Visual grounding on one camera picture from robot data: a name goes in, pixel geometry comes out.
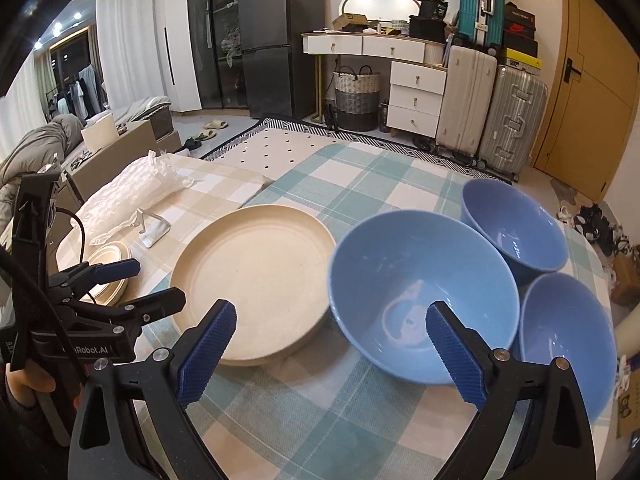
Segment beige suitcase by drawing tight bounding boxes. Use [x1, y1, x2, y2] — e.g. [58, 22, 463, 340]
[436, 44, 498, 156]

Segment oval mirror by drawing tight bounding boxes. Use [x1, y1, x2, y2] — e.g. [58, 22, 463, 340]
[340, 0, 426, 18]

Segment teal plaid tablecloth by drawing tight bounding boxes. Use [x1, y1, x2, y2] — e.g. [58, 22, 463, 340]
[125, 137, 631, 480]

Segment black and white rug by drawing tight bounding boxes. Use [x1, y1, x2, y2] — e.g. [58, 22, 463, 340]
[200, 117, 511, 181]

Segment open cardboard box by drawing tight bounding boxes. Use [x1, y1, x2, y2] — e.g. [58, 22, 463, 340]
[332, 12, 378, 31]

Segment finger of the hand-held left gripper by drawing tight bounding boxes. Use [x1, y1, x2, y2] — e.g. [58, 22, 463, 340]
[47, 258, 141, 303]
[62, 286, 187, 336]

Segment white curtain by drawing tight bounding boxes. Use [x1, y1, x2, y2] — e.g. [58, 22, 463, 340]
[95, 0, 166, 111]

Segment white vanity desk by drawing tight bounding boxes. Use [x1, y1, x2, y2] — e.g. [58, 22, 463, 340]
[301, 30, 448, 138]

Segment stack of small cream dishes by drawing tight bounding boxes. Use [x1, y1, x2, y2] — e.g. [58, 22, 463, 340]
[80, 241, 133, 306]

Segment small metal phone stand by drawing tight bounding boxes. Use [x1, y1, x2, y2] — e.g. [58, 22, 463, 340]
[137, 208, 172, 248]

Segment black door handle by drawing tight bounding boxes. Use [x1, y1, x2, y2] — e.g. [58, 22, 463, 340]
[562, 57, 586, 83]

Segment silver suitcase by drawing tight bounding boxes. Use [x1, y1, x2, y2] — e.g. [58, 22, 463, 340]
[477, 64, 549, 181]

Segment small brown cardboard box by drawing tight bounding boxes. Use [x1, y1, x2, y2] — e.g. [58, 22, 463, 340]
[611, 255, 640, 308]

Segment yellow and black shoebox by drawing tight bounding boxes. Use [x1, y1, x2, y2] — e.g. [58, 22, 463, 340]
[499, 47, 543, 69]

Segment teal suitcase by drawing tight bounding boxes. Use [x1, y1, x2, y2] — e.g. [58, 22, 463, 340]
[457, 0, 506, 56]

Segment black refrigerator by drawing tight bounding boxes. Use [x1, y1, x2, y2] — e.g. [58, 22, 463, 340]
[236, 0, 326, 121]

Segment woven laundry basket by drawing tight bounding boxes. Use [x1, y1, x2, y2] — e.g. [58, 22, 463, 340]
[332, 65, 382, 132]

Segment blue bowl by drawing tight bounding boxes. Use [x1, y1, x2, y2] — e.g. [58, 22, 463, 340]
[327, 210, 521, 387]
[518, 272, 618, 423]
[461, 179, 569, 286]

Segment black shoe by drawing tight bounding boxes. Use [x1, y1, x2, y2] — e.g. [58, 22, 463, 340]
[597, 227, 626, 256]
[575, 202, 608, 231]

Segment black bag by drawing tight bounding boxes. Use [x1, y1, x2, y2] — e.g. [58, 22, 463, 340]
[409, 0, 461, 41]

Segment grey blanket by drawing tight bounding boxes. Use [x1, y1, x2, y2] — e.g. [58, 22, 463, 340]
[0, 114, 86, 211]

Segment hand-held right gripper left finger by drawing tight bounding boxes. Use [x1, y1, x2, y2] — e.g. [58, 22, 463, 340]
[67, 299, 238, 480]

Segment red and black shoebox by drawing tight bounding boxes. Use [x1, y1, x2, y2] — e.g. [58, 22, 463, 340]
[501, 20, 538, 42]

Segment white wardrobe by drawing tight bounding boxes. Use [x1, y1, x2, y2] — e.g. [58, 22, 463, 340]
[152, 0, 203, 113]

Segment white box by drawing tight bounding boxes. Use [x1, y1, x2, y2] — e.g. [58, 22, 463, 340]
[81, 114, 118, 151]

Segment person's left hand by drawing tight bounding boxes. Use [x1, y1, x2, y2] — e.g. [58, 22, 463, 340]
[5, 357, 56, 406]

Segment grey striped cushion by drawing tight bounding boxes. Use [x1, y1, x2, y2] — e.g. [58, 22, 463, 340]
[115, 95, 173, 126]

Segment clear plastic bubble wrap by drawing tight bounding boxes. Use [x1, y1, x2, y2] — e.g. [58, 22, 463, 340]
[80, 152, 196, 246]

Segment beige low cabinet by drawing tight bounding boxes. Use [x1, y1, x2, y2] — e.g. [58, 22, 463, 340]
[65, 120, 183, 201]

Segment wooden door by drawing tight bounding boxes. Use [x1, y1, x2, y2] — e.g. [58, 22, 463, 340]
[532, 0, 640, 201]

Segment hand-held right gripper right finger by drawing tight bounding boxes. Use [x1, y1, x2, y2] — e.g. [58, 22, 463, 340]
[425, 300, 598, 480]

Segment hanging clothes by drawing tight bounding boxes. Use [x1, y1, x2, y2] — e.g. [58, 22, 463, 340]
[47, 62, 108, 121]

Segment dark glass cabinet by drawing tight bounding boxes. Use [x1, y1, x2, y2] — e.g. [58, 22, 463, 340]
[187, 0, 251, 111]

